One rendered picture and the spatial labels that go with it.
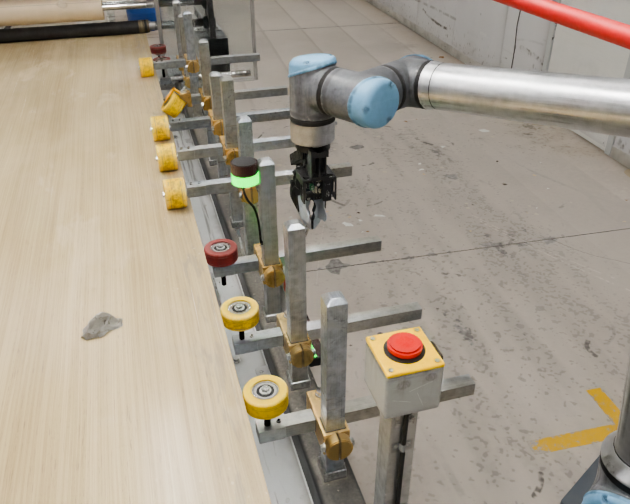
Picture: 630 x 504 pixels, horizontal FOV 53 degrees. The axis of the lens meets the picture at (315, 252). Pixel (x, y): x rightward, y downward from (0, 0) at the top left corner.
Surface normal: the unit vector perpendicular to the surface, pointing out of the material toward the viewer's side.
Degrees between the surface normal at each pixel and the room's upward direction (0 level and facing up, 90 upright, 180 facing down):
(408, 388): 90
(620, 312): 0
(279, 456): 0
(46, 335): 0
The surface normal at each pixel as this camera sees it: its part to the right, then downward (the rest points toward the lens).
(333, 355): 0.28, 0.51
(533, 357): 0.00, -0.85
